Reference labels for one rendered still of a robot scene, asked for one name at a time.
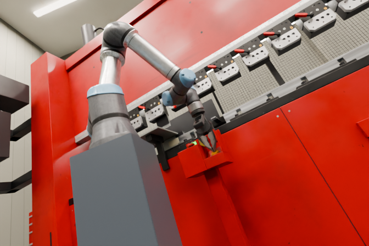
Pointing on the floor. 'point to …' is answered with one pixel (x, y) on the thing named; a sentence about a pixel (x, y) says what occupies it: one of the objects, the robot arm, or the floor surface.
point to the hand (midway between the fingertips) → (212, 149)
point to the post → (275, 73)
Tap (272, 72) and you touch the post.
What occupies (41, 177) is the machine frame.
